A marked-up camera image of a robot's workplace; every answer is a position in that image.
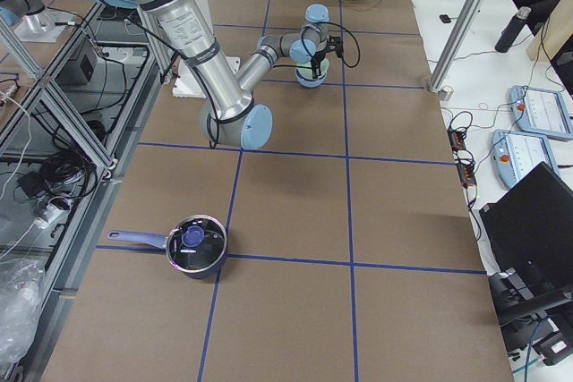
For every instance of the lower teach pendant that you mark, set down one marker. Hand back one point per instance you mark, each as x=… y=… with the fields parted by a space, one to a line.
x=515 y=154

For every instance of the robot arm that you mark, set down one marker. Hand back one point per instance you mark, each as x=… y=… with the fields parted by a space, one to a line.
x=230 y=115

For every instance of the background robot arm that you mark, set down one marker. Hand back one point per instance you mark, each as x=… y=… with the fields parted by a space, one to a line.
x=31 y=20

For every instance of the dark blue saucepan with lid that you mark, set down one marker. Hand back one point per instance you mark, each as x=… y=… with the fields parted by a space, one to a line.
x=197 y=246

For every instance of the teach pendant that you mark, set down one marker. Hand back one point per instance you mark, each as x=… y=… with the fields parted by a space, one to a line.
x=540 y=111
x=515 y=154

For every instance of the aluminium frame post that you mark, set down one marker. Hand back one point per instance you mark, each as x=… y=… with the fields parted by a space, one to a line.
x=436 y=83

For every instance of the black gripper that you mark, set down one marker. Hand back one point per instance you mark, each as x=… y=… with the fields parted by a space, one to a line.
x=316 y=60

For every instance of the black laptop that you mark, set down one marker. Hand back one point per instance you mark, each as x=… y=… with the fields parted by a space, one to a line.
x=530 y=232

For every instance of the green bowl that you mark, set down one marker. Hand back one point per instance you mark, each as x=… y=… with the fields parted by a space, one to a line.
x=323 y=68

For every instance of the clear plastic bag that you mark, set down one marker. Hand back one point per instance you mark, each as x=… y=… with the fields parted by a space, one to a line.
x=21 y=297

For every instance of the black water bottle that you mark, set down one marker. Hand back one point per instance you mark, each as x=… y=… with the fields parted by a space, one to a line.
x=514 y=27

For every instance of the blue bowl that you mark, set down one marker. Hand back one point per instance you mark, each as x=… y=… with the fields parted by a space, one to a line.
x=307 y=80

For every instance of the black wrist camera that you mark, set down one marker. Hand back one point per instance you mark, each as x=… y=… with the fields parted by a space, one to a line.
x=335 y=45

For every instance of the upper teach pendant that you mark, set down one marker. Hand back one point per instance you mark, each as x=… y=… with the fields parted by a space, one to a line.
x=540 y=111

